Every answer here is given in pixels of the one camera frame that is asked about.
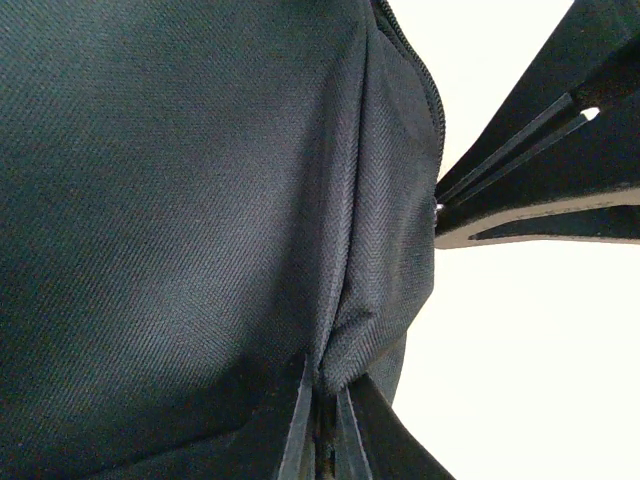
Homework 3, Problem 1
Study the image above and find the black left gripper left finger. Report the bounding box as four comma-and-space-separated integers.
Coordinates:
219, 353, 312, 479

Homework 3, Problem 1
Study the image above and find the black student backpack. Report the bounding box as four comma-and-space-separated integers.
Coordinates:
1, 1, 445, 479

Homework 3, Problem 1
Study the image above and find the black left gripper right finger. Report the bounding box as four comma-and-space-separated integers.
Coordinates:
329, 375, 453, 480

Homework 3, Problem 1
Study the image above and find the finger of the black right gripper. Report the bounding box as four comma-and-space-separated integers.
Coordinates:
435, 1, 639, 249

